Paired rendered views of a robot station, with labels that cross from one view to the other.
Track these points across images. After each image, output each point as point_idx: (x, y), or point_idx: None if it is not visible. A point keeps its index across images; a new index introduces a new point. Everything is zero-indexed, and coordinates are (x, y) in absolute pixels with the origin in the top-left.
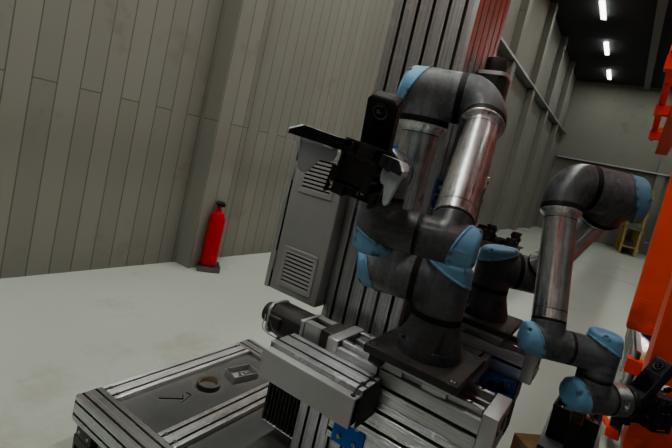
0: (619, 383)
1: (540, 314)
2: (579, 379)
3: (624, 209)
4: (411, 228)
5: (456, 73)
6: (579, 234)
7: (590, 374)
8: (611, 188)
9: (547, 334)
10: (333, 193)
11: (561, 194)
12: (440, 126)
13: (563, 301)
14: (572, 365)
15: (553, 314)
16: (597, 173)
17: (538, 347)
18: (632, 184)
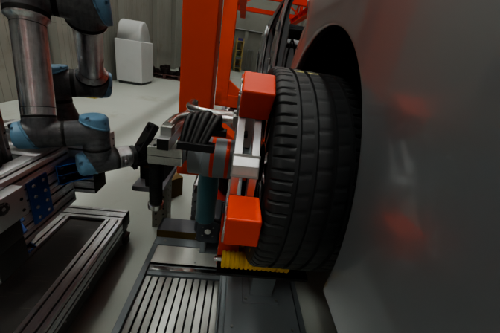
0: (123, 146)
1: (21, 114)
2: (82, 153)
3: (87, 11)
4: None
5: None
6: (80, 42)
7: (86, 148)
8: None
9: (30, 128)
10: None
11: None
12: None
13: (40, 98)
14: (70, 146)
15: (31, 111)
16: None
17: (23, 141)
18: None
